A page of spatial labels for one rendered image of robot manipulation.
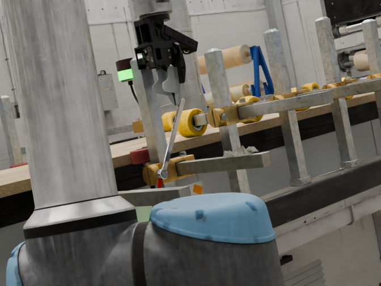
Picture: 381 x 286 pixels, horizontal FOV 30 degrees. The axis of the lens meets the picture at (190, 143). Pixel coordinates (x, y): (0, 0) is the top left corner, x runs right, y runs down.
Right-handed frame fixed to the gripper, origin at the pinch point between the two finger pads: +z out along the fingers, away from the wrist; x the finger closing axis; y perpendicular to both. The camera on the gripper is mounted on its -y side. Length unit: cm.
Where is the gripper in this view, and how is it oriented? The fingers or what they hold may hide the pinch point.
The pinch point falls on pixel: (177, 99)
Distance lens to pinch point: 169.2
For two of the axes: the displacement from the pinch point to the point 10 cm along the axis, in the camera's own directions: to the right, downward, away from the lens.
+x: 6.6, -0.9, -7.5
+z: 2.0, 9.8, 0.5
